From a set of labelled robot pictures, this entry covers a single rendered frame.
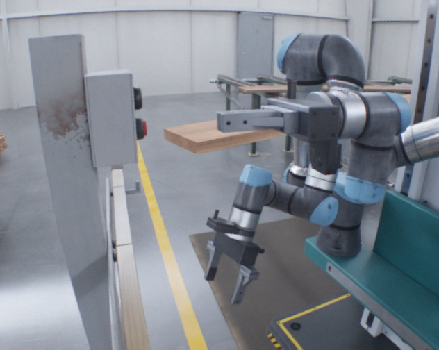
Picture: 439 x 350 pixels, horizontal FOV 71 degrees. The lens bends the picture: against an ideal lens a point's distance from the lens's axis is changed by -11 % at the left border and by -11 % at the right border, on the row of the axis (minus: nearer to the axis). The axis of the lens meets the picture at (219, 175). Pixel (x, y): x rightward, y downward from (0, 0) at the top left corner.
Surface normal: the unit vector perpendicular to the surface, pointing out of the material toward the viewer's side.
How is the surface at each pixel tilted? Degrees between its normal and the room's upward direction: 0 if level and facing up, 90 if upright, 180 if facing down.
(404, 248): 90
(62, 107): 90
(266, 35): 90
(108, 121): 90
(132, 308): 0
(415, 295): 0
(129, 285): 0
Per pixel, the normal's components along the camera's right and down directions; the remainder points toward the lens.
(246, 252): 0.51, 0.19
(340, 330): 0.00, -0.93
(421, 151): -0.47, 0.59
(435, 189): -0.92, 0.14
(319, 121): 0.29, 0.29
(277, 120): -0.22, 0.30
